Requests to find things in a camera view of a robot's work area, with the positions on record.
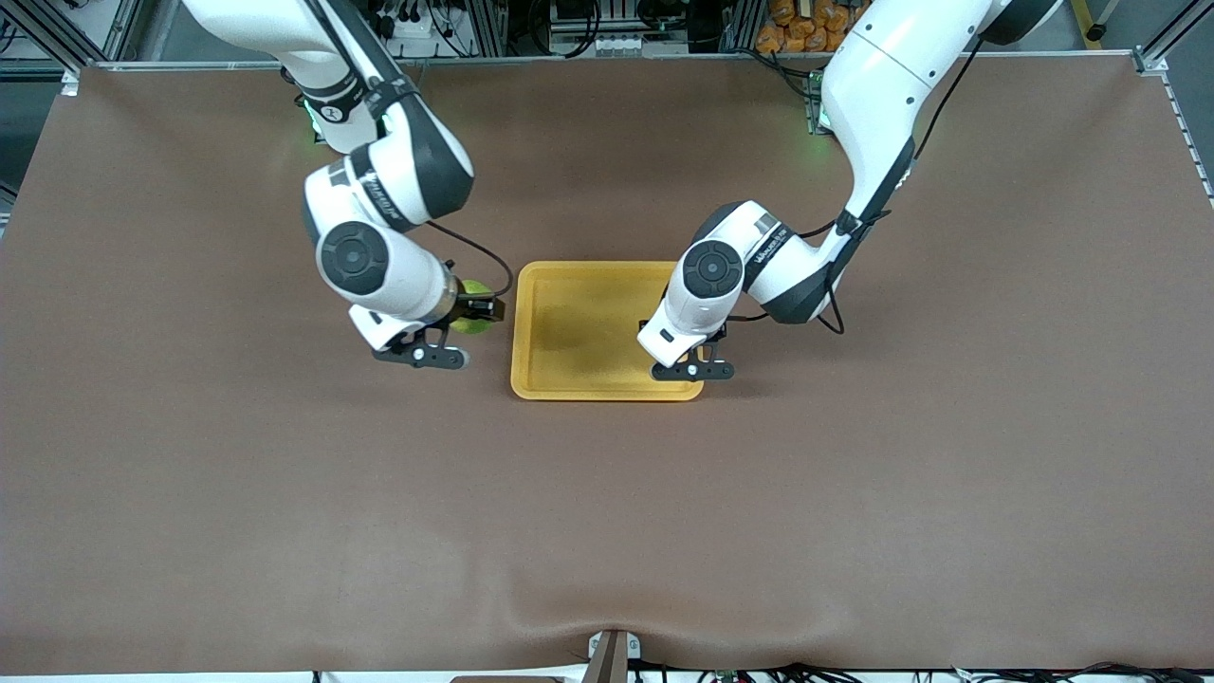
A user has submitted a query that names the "table cover mat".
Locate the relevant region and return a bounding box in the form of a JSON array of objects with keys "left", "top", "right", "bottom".
[{"left": 0, "top": 52, "right": 1214, "bottom": 676}]

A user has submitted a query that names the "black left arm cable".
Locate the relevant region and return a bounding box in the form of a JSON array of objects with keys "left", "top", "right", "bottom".
[{"left": 730, "top": 36, "right": 987, "bottom": 337}]

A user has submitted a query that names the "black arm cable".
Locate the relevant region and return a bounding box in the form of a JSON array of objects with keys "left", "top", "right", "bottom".
[
  {"left": 730, "top": 36, "right": 987, "bottom": 337},
  {"left": 425, "top": 219, "right": 515, "bottom": 299}
]

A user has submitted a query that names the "bag of orange items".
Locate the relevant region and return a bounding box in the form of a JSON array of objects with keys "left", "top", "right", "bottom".
[{"left": 755, "top": 0, "right": 869, "bottom": 55}]

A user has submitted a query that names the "grey metal mount bracket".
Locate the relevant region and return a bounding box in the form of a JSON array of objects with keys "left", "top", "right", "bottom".
[{"left": 587, "top": 628, "right": 642, "bottom": 683}]

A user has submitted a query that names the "white power strip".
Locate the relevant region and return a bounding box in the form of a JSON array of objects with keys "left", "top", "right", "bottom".
[{"left": 373, "top": 0, "right": 449, "bottom": 41}]

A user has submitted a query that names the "green apple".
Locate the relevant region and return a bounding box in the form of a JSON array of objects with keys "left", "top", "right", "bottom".
[{"left": 448, "top": 278, "right": 497, "bottom": 336}]

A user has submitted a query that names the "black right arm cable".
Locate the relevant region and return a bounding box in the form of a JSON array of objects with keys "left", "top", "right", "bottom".
[{"left": 425, "top": 219, "right": 515, "bottom": 299}]

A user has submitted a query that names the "yellow plastic tray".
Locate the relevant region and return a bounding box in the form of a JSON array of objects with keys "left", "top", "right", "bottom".
[{"left": 510, "top": 261, "right": 705, "bottom": 402}]

